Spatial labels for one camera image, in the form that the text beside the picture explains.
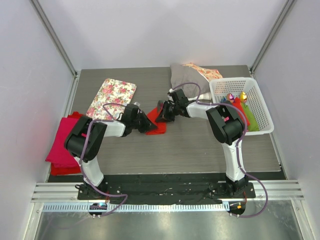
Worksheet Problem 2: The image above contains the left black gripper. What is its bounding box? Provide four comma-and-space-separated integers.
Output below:
131, 110, 157, 134

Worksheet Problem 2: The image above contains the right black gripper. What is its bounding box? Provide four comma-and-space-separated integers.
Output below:
156, 101, 180, 123

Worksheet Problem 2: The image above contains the red paper napkin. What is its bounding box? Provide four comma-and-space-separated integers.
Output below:
146, 107, 167, 136

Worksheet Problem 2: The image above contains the floral rectangular tray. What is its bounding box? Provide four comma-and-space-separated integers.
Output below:
86, 78, 137, 120

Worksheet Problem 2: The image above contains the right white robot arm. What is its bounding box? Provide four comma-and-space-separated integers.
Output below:
155, 89, 249, 198

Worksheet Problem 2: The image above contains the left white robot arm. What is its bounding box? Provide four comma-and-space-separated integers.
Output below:
64, 104, 157, 200

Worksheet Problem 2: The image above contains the pink napkin roll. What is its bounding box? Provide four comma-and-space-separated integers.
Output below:
221, 99, 232, 105

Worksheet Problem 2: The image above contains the grey cloth bag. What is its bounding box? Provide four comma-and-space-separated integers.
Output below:
170, 63, 212, 101

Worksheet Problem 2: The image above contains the orange floral cloth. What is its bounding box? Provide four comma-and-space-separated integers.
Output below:
183, 62, 223, 82

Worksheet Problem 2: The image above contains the white perforated plastic basket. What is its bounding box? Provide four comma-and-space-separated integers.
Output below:
209, 77, 274, 136

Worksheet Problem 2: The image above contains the purple iridescent spoon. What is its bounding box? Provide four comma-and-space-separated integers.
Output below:
226, 93, 235, 103

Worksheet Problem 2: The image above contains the gold iridescent spoon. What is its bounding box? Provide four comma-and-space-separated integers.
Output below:
239, 91, 248, 104

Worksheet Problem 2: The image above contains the magenta folded cloth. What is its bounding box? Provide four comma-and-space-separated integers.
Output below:
45, 117, 78, 168

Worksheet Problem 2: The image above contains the red folded cloth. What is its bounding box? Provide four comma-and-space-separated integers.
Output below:
50, 111, 83, 176

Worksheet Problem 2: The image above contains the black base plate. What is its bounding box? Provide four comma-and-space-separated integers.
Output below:
75, 173, 256, 205

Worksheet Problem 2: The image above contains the white slotted cable duct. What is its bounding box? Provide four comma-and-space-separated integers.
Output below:
42, 201, 230, 213

